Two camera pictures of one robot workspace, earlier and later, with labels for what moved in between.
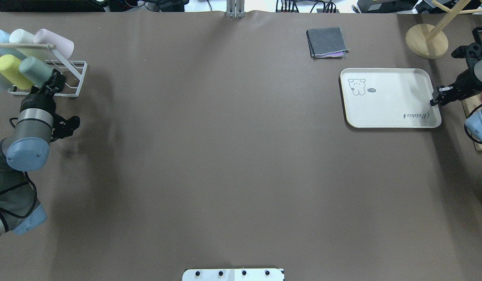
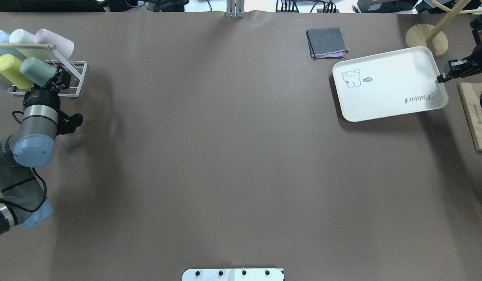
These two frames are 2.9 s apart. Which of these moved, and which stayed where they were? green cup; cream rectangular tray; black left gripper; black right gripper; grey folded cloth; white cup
Moved: black right gripper; cream rectangular tray
Stayed: green cup; white cup; grey folded cloth; black left gripper
